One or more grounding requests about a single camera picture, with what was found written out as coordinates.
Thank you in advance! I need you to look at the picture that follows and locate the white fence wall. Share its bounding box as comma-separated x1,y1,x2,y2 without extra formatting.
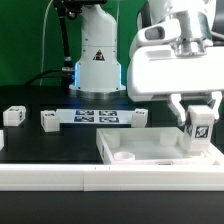
0,164,224,192

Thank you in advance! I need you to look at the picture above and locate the tag marker sheet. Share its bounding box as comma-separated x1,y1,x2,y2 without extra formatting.
56,109,133,125

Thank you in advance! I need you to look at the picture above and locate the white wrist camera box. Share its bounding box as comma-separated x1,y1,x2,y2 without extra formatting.
129,19,181,57

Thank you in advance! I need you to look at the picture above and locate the black cable bundle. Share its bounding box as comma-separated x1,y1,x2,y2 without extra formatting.
23,66,75,87

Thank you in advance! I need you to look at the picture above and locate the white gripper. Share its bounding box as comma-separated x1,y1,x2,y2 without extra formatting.
127,45,224,126

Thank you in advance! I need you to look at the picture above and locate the white cable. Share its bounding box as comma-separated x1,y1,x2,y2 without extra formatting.
39,0,55,86

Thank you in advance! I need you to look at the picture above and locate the white block left edge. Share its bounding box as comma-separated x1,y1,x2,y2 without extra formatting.
0,130,4,151

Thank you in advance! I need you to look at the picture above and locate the white square table top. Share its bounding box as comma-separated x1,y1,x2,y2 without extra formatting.
96,127,224,166

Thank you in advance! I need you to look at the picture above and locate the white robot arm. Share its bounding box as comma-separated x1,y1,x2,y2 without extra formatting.
71,0,224,125

